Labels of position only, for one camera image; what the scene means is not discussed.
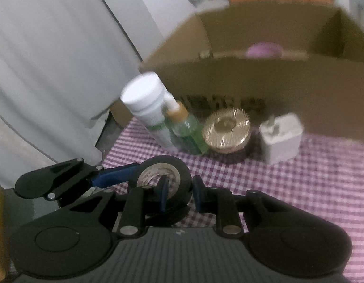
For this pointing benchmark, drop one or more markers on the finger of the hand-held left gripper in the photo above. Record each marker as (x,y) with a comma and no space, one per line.
(114,175)

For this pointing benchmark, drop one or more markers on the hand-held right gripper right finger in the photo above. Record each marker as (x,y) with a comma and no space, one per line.
(198,196)

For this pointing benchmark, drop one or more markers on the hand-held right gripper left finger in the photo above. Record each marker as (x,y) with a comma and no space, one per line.
(162,194)

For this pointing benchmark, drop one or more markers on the black tape roll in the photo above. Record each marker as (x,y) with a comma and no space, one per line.
(182,177)

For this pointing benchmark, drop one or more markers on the green dropper bottle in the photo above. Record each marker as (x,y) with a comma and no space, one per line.
(185,126)

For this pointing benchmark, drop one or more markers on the gold lid cosmetic jar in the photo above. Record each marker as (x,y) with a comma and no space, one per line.
(226,129)

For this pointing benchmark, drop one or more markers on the white supplement bottle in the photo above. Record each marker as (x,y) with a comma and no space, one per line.
(140,94)

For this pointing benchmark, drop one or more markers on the white charger plug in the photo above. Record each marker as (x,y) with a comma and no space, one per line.
(282,144)

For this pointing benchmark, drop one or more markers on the large cardboard box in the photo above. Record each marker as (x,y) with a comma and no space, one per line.
(258,79)

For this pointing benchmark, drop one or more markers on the purple plastic lid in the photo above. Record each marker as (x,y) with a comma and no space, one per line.
(264,51)

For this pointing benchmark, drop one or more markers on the small cardboard box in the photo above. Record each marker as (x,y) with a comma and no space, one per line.
(121,116)

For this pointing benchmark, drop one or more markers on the purple checkered tablecloth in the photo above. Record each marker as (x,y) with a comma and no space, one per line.
(317,197)

